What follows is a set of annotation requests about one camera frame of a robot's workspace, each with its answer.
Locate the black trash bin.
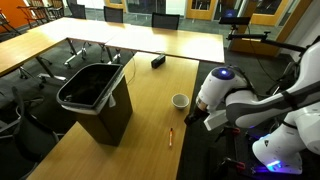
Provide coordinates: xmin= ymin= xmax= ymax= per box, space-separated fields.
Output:
xmin=55 ymin=62 xmax=134 ymax=147

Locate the black frame chair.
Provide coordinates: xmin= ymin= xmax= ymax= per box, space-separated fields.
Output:
xmin=46 ymin=0 xmax=66 ymax=19
xmin=17 ymin=4 xmax=51 ymax=28

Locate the black rectangular box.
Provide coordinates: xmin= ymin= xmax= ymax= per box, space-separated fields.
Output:
xmin=150 ymin=53 xmax=167 ymax=70

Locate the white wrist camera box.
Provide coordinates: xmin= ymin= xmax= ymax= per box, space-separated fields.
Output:
xmin=203 ymin=109 xmax=229 ymax=132

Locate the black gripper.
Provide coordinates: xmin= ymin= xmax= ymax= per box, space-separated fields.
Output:
xmin=183 ymin=105 xmax=212 ymax=128

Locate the orange marker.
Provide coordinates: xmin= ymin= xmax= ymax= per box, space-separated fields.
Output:
xmin=168 ymin=127 xmax=174 ymax=148

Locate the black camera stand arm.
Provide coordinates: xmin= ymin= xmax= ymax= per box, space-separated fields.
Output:
xmin=226 ymin=30 xmax=308 ymax=53

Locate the black flat monitor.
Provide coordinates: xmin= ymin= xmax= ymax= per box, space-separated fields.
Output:
xmin=218 ymin=16 xmax=252 ymax=26

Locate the black office chair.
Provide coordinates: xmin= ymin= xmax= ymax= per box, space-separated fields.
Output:
xmin=66 ymin=2 xmax=87 ymax=20
xmin=0 ymin=85 xmax=64 ymax=180
xmin=151 ymin=12 xmax=181 ymax=31
xmin=103 ymin=5 xmax=125 ymax=24

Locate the wooden glass door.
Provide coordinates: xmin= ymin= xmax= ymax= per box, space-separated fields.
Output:
xmin=250 ymin=0 xmax=292 ymax=27
xmin=185 ymin=0 xmax=218 ymax=21

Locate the thin black table cable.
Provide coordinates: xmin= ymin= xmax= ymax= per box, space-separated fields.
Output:
xmin=124 ymin=53 xmax=138 ymax=86

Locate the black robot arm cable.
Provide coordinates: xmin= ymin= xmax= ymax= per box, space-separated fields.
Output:
xmin=229 ymin=65 xmax=259 ymax=101

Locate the white bin liner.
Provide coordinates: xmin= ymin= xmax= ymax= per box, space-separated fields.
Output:
xmin=59 ymin=65 xmax=126 ymax=116

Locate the white bowl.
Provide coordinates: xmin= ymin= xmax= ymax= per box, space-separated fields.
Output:
xmin=171 ymin=93 xmax=190 ymax=111

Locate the black clamp with red handle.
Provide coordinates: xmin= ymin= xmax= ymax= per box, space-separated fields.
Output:
xmin=218 ymin=157 xmax=248 ymax=175
xmin=214 ymin=125 xmax=242 ymax=143

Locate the wooden conference table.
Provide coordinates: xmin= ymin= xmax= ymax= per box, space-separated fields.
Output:
xmin=28 ymin=17 xmax=132 ymax=69
xmin=104 ymin=24 xmax=226 ymax=65
xmin=0 ymin=31 xmax=68 ymax=83

